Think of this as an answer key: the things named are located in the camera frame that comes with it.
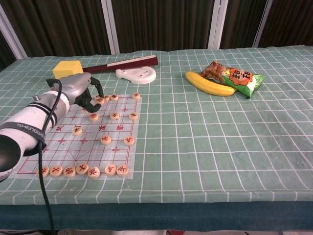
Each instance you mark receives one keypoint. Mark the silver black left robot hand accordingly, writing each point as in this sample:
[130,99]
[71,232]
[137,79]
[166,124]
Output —
[74,88]

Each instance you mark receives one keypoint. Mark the red-print wooden chess piece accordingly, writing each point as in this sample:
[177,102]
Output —
[105,139]
[99,100]
[94,172]
[45,171]
[93,117]
[82,169]
[69,171]
[129,140]
[56,171]
[122,170]
[110,169]

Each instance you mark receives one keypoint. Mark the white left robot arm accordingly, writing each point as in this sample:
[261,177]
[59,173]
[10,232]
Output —
[29,122]

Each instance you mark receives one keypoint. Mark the yellow foam cube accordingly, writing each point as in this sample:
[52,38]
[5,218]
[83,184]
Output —
[67,68]

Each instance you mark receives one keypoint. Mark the dark red folded fan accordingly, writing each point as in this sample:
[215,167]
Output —
[122,64]

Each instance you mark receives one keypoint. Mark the translucent Chinese chess board sheet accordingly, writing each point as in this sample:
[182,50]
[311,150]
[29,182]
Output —
[73,151]

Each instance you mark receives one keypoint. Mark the white plastic device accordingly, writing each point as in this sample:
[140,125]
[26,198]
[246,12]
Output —
[137,74]

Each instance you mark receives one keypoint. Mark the dark brown curtain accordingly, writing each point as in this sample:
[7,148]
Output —
[161,24]

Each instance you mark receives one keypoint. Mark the green grid tablecloth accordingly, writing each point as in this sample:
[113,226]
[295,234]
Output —
[195,147]

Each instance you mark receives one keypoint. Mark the yellow banana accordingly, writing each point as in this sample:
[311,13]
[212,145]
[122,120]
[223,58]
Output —
[210,84]

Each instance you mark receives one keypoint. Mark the dark teal table skirt cloth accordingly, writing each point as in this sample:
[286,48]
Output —
[156,216]

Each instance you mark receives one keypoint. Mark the green orange snack bag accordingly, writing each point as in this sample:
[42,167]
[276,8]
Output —
[234,78]

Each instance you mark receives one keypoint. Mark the white frame post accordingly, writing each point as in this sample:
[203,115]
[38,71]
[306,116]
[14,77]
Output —
[217,24]
[11,31]
[110,24]
[262,22]

